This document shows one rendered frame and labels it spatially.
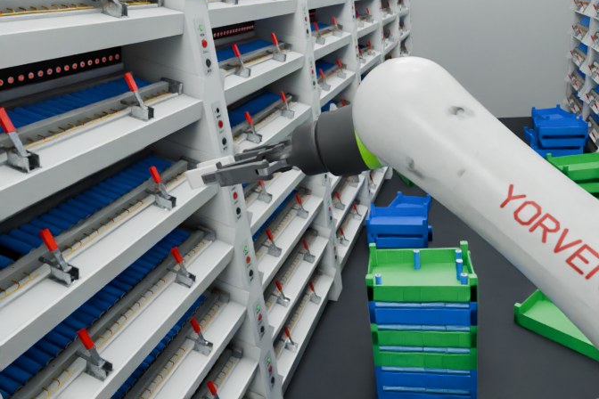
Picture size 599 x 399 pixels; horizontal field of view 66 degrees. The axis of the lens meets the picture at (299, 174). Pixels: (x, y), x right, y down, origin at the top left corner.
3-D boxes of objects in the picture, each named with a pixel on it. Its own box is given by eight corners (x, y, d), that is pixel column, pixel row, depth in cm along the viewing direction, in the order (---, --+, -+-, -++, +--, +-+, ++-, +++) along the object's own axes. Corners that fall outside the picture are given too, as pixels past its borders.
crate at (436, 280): (467, 263, 145) (466, 240, 142) (477, 302, 127) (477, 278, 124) (371, 264, 152) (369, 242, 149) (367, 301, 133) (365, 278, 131)
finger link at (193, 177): (229, 180, 70) (226, 182, 70) (193, 188, 74) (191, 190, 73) (221, 162, 70) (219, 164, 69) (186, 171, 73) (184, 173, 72)
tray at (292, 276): (326, 248, 192) (333, 220, 186) (269, 349, 140) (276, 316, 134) (282, 231, 197) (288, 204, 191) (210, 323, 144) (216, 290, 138)
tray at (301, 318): (332, 286, 199) (339, 260, 193) (278, 396, 146) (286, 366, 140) (289, 269, 203) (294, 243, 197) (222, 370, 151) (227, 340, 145)
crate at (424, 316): (467, 284, 148) (467, 263, 145) (477, 326, 129) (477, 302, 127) (373, 284, 155) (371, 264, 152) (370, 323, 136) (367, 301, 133)
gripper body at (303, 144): (326, 181, 61) (267, 192, 65) (343, 158, 69) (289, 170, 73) (308, 128, 59) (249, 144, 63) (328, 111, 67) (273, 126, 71)
